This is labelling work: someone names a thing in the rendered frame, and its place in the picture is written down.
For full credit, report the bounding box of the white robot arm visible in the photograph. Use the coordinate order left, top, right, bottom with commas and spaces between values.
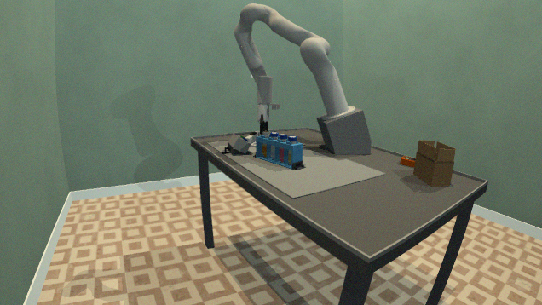
234, 3, 355, 120

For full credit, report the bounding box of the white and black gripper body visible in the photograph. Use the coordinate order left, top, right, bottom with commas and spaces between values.
257, 103, 270, 123

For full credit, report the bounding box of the small brown cardboard box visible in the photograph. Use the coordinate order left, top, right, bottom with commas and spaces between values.
413, 140, 456, 187

